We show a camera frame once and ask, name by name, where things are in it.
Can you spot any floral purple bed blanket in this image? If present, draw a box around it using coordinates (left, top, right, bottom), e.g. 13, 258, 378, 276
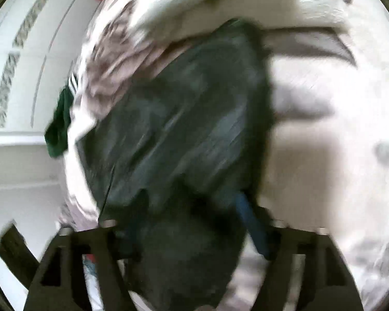
60, 0, 389, 310

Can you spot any folded white fluffy garment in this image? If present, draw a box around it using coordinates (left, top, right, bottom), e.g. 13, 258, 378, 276
129, 0, 351, 41

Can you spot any white wardrobe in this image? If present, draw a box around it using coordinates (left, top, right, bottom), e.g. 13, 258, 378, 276
0, 0, 98, 310

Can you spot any black leather jacket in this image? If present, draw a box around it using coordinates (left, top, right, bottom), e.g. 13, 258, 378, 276
76, 20, 274, 310

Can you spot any green striped-cuff garment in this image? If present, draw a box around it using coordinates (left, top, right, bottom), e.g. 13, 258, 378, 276
44, 85, 74, 159

